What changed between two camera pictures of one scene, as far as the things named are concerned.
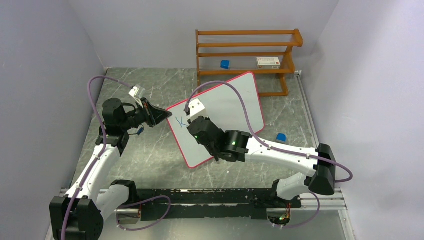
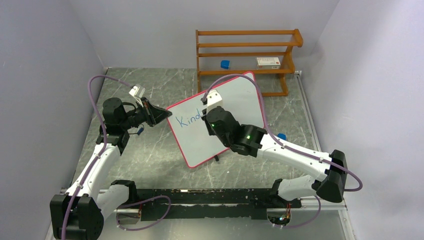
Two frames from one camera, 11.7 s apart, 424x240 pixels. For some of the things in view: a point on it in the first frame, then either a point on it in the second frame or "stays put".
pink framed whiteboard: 223,108 stays put
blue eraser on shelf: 225,64 stays put
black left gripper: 153,115 stays put
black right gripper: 205,118 to 203,117
